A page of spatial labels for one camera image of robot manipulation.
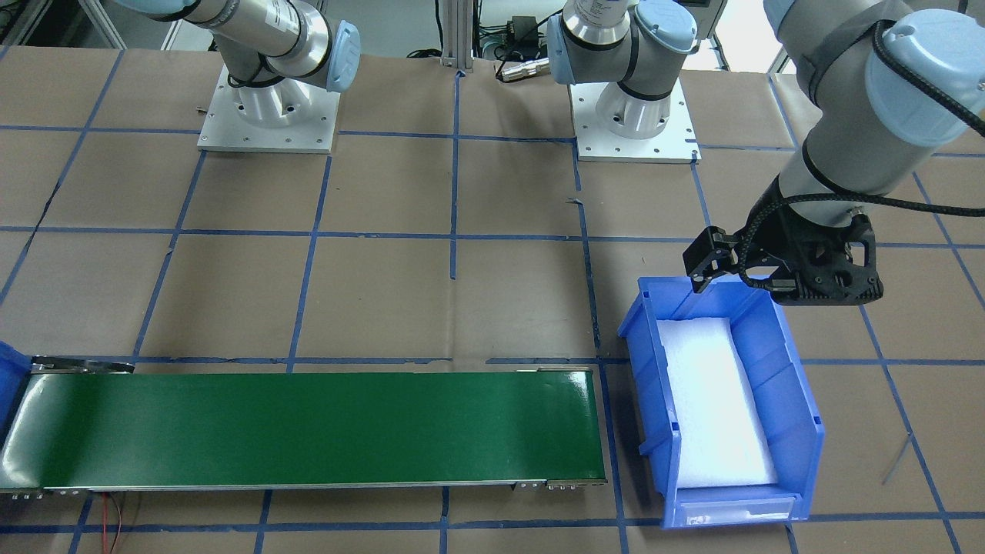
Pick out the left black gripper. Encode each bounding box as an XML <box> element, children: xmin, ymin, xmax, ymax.
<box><xmin>683</xmin><ymin>225</ymin><xmax>743</xmax><ymax>293</ymax></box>

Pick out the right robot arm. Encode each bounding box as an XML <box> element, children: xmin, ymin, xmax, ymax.
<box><xmin>120</xmin><ymin>1</ymin><xmax>362</xmax><ymax>128</ymax></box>

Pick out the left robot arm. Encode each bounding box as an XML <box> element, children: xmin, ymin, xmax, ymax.
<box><xmin>546</xmin><ymin>1</ymin><xmax>983</xmax><ymax>305</ymax></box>

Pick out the blue plastic bin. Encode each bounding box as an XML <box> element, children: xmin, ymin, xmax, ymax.
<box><xmin>618</xmin><ymin>276</ymin><xmax>826</xmax><ymax>529</ymax></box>
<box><xmin>1</xmin><ymin>342</ymin><xmax>32</xmax><ymax>445</ymax></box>

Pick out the white foam pad bin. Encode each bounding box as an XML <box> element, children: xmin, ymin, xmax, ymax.
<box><xmin>657</xmin><ymin>318</ymin><xmax>778</xmax><ymax>488</ymax></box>

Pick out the black power adapter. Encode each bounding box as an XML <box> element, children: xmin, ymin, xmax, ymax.
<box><xmin>506</xmin><ymin>15</ymin><xmax>539</xmax><ymax>48</ymax></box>

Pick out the green conveyor belt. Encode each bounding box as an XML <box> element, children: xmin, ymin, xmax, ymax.
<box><xmin>2</xmin><ymin>369</ymin><xmax>606</xmax><ymax>493</ymax></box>

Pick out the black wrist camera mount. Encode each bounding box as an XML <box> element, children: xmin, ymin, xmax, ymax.
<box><xmin>748</xmin><ymin>207</ymin><xmax>884</xmax><ymax>306</ymax></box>

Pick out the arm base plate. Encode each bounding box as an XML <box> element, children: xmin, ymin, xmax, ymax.
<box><xmin>569</xmin><ymin>82</ymin><xmax>701</xmax><ymax>164</ymax></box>
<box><xmin>197</xmin><ymin>68</ymin><xmax>340</xmax><ymax>155</ymax></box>

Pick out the aluminium profile post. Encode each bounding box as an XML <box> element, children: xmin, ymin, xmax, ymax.
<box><xmin>436</xmin><ymin>1</ymin><xmax>479</xmax><ymax>74</ymax></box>

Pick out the red wire with connector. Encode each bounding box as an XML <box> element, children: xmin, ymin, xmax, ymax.
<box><xmin>102</xmin><ymin>492</ymin><xmax>132</xmax><ymax>554</ymax></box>

